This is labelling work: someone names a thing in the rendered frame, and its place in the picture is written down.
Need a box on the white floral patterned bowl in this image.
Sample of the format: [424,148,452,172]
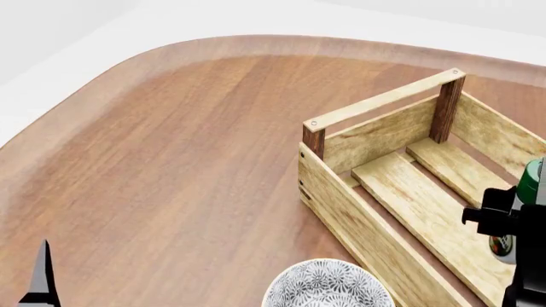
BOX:
[260,258,396,307]

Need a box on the light wooden slatted crate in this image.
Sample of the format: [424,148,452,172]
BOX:
[297,67,546,307]

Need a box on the salad dressing bottle green cap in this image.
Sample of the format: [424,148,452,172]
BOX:
[487,156,546,266]

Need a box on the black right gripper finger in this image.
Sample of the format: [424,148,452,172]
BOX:
[462,187,522,238]

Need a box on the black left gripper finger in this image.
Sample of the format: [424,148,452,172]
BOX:
[27,238,57,294]

